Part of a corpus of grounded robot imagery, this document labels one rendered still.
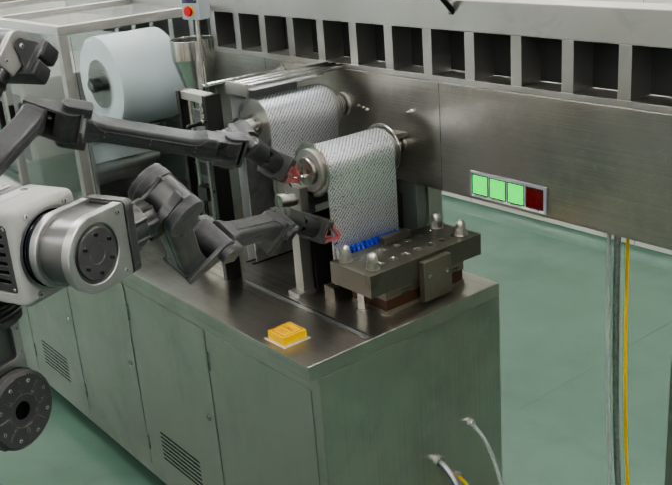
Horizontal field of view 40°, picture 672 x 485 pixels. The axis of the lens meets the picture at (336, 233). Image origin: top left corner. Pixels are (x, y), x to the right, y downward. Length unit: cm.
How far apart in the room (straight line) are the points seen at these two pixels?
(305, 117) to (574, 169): 80
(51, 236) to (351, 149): 121
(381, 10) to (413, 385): 102
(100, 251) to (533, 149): 123
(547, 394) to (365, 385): 163
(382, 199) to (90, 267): 128
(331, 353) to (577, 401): 175
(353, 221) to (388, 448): 60
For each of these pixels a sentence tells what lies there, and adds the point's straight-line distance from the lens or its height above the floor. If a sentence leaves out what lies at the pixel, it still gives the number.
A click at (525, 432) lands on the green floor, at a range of 361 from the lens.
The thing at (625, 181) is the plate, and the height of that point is 128.
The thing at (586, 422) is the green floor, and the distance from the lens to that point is 369.
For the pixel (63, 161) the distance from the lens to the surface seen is 336.
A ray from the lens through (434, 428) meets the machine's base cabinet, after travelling 257.
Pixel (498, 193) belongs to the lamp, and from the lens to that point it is 243.
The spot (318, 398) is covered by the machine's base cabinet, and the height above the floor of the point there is 80.
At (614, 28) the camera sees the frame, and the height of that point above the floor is 161.
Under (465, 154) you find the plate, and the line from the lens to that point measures 249.
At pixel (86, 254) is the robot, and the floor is 146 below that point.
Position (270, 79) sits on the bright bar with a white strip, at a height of 145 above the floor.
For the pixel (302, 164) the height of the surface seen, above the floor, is 127.
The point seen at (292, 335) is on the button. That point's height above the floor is 92.
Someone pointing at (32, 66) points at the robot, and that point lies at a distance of 167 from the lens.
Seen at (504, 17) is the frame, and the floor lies 162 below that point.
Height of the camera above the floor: 192
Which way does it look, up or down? 20 degrees down
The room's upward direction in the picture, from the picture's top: 5 degrees counter-clockwise
